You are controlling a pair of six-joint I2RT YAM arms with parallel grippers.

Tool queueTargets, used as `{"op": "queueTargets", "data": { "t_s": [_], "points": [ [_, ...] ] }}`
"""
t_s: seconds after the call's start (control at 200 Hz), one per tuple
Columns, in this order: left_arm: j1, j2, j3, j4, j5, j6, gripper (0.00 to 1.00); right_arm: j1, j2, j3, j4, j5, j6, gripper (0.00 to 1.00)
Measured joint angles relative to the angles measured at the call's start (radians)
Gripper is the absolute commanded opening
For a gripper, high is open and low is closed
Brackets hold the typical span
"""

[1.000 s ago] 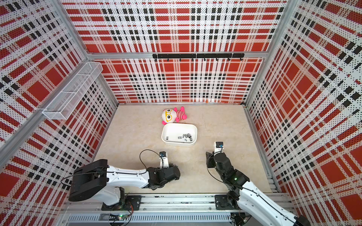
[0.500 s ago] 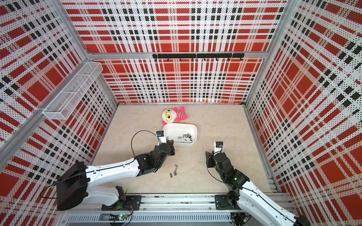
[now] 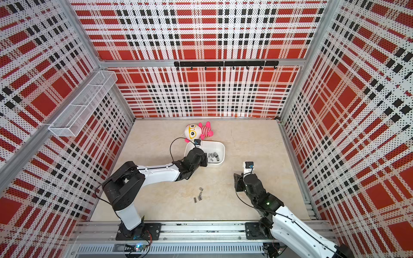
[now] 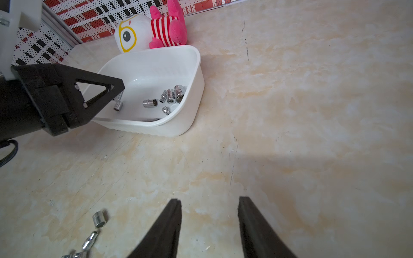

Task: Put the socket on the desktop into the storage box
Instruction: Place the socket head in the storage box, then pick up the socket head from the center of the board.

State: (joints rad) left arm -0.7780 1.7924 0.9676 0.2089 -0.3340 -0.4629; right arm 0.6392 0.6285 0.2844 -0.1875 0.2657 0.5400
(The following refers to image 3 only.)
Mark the pink striped plush doll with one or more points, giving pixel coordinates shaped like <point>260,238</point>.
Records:
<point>198,131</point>

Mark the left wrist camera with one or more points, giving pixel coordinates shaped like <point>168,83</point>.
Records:
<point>197,142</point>

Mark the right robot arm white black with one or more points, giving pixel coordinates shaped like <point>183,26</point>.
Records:
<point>279,223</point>

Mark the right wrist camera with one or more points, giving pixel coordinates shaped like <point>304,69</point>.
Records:
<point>248,168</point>

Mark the large chrome socket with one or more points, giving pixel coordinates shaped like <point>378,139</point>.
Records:
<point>216,156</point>

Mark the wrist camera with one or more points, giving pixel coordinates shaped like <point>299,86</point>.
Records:
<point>197,142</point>
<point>248,168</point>

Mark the green circuit board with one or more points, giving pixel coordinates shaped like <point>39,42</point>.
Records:
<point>134,248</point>

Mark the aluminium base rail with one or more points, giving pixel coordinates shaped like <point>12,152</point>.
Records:
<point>176,239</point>

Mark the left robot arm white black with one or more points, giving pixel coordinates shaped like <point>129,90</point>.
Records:
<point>122,187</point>

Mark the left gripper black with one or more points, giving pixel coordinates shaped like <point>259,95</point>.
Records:
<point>204,160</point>

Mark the medium chrome socket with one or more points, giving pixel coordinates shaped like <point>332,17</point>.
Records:
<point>211,157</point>

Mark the white plastic storage box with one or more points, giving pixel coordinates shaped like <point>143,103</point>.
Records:
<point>210,147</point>

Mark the black hook rail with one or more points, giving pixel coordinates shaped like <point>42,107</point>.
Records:
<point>207,64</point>

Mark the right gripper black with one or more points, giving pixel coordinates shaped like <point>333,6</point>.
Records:
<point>239,181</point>

